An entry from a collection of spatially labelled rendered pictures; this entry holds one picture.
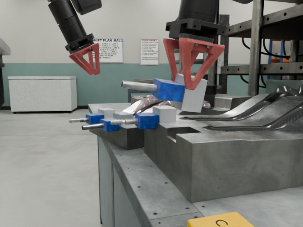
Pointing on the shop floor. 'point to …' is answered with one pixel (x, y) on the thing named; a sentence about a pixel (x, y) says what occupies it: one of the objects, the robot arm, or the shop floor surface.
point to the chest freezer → (43, 93)
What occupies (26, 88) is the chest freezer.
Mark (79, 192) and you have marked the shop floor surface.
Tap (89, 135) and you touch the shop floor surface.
